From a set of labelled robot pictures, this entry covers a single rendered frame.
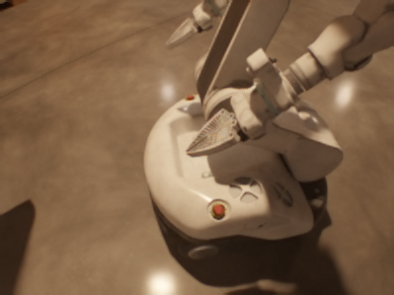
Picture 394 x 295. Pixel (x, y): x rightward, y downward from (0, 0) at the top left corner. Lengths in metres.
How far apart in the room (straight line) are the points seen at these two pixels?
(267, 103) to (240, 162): 0.48
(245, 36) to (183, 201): 0.46
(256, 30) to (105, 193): 0.94
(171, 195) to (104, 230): 0.45
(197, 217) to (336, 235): 0.66
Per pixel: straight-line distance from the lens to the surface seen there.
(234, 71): 0.70
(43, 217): 1.35
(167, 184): 0.86
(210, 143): 0.57
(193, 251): 1.00
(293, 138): 0.86
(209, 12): 0.90
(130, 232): 1.19
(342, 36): 0.52
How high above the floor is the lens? 1.05
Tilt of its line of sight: 48 degrees down
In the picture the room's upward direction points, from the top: straight up
